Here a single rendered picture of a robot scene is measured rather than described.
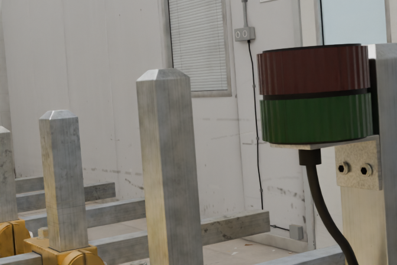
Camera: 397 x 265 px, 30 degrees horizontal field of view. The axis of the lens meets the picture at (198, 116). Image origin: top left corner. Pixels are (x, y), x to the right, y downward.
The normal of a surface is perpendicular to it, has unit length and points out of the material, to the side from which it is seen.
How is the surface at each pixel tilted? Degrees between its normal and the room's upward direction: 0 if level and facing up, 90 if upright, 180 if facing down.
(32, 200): 90
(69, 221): 90
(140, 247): 90
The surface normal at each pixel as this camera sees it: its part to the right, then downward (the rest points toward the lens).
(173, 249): 0.53, 0.00
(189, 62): -0.84, 0.09
